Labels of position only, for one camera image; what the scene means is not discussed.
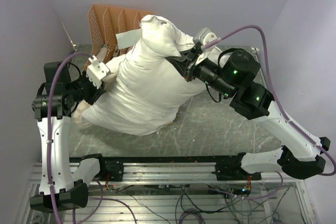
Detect white pillow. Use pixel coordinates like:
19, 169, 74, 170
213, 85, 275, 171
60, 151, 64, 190
73, 15, 205, 136

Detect orange plastic file organizer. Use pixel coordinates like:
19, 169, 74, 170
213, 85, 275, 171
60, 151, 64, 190
88, 4, 154, 63

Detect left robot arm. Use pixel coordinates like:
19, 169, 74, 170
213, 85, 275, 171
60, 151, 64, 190
30, 61, 107, 213

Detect tangled floor cables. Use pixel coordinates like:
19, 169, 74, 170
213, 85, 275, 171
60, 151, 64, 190
89, 182, 279, 224

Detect grey pillowcase with cream ruffle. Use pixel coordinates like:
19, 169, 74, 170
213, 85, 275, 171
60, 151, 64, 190
72, 48, 188, 136

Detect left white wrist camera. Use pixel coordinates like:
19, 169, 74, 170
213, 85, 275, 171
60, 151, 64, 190
86, 56, 111, 89

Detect aluminium mounting rail frame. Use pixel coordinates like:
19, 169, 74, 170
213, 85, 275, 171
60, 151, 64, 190
29, 156, 312, 223

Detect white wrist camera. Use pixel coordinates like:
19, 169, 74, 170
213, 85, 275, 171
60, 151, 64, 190
86, 56, 111, 89
193, 27, 221, 51

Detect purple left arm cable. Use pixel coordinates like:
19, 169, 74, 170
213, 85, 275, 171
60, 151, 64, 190
47, 52, 92, 224

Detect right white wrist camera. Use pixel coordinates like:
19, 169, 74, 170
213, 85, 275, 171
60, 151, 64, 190
193, 27, 221, 51

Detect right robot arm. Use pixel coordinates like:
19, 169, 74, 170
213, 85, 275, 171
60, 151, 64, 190
166, 44, 330, 180

